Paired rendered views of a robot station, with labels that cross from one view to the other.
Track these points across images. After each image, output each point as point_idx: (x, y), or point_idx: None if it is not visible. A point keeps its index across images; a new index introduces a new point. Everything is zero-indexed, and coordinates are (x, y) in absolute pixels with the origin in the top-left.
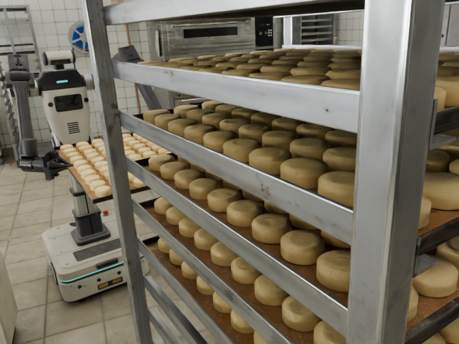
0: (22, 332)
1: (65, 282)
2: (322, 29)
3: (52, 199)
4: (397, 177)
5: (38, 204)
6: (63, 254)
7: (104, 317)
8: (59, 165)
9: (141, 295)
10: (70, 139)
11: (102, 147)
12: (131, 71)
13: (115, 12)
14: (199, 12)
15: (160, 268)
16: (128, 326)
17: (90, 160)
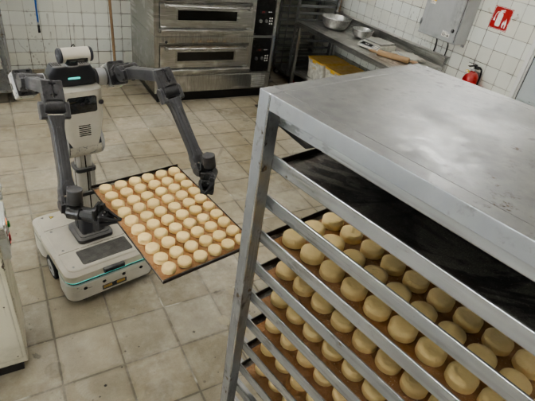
0: (29, 332)
1: (71, 285)
2: None
3: (21, 160)
4: None
5: (5, 165)
6: (66, 253)
7: (111, 317)
8: (109, 219)
9: (232, 395)
10: (81, 142)
11: (145, 194)
12: (285, 294)
13: (279, 251)
14: (386, 352)
15: (267, 399)
16: (137, 329)
17: (138, 212)
